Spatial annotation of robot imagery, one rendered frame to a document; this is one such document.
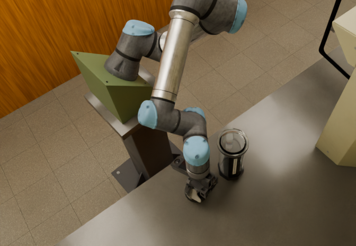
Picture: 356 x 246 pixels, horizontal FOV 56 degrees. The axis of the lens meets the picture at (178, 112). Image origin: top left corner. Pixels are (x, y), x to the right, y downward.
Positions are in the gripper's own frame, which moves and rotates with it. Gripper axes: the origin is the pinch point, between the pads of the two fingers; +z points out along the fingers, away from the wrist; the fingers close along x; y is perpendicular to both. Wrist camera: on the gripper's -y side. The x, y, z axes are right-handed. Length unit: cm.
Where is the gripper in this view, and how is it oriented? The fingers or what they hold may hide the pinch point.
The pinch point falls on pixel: (196, 187)
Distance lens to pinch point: 127.9
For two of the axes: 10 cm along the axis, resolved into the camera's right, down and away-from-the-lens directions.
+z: 0.9, 5.6, 8.3
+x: 6.3, -6.8, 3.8
